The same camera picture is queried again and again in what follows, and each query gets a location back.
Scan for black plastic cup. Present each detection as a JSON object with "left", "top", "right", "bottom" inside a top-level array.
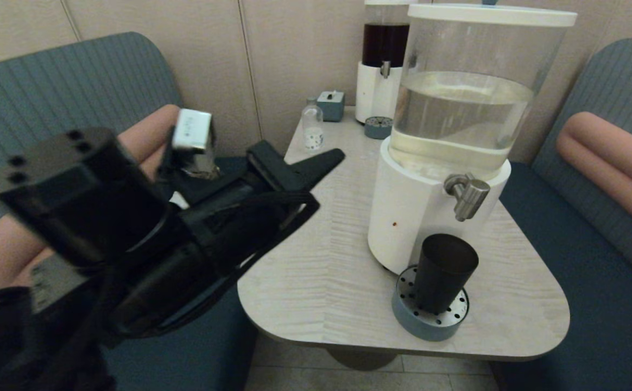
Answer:
[{"left": 414, "top": 234, "right": 479, "bottom": 314}]

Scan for clear plastic bottle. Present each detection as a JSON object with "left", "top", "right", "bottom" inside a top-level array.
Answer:
[{"left": 301, "top": 97, "right": 325, "bottom": 152}]

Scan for blue tissue box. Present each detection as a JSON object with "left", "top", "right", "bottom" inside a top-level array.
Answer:
[{"left": 317, "top": 90, "right": 346, "bottom": 122}]

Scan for small blue drip tray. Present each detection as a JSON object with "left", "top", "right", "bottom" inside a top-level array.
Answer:
[{"left": 364, "top": 116, "right": 393, "bottom": 140}]

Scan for dark drink dispenser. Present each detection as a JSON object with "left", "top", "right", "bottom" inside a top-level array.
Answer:
[{"left": 355, "top": 0, "right": 418, "bottom": 125}]

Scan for large blue perforated drip tray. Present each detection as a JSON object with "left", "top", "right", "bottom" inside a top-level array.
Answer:
[{"left": 391, "top": 264, "right": 469, "bottom": 342}]

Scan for steel dispenser tap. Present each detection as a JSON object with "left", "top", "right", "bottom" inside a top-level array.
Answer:
[{"left": 444, "top": 173, "right": 491, "bottom": 222}]

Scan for large clear water dispenser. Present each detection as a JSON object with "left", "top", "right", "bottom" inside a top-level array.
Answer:
[{"left": 368, "top": 4, "right": 578, "bottom": 276}]

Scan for pink bolster cushion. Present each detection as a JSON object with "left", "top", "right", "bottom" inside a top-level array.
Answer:
[
  {"left": 556, "top": 111, "right": 632, "bottom": 241},
  {"left": 0, "top": 104, "right": 184, "bottom": 299}
]

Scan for teal ribbed booth sofa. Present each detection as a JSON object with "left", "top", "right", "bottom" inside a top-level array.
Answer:
[
  {"left": 0, "top": 31, "right": 284, "bottom": 391},
  {"left": 490, "top": 38, "right": 632, "bottom": 391}
]

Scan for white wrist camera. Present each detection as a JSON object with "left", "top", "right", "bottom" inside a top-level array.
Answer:
[{"left": 172, "top": 109, "right": 213, "bottom": 153}]

